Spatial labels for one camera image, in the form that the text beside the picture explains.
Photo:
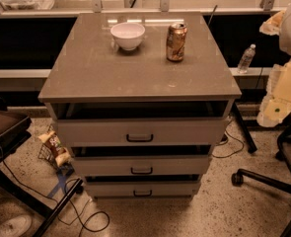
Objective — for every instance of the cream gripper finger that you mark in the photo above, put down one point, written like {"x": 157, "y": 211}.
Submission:
{"x": 276, "y": 104}
{"x": 272, "y": 26}

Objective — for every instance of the grey drawer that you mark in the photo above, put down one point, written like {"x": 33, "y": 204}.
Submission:
{"x": 145, "y": 131}
{"x": 140, "y": 165}
{"x": 142, "y": 190}

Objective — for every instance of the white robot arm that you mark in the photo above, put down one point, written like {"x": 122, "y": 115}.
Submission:
{"x": 285, "y": 33}

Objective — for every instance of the grey drawer cabinet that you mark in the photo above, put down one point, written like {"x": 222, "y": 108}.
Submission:
{"x": 94, "y": 78}

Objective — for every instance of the clear plastic water bottle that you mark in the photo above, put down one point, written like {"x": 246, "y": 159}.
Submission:
{"x": 246, "y": 59}

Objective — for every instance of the black table leg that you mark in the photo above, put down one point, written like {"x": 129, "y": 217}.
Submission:
{"x": 247, "y": 136}

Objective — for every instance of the gold soda can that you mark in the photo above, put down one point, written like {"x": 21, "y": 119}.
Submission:
{"x": 175, "y": 42}

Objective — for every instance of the white ceramic bowl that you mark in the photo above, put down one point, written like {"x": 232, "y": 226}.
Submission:
{"x": 127, "y": 35}

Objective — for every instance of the snack chip bag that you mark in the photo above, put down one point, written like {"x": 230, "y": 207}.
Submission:
{"x": 51, "y": 141}

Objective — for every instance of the black cart on left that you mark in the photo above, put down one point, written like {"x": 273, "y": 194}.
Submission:
{"x": 13, "y": 133}

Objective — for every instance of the white sneaker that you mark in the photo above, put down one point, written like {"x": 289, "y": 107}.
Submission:
{"x": 16, "y": 227}

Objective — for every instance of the black wire basket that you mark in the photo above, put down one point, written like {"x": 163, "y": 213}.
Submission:
{"x": 45, "y": 154}

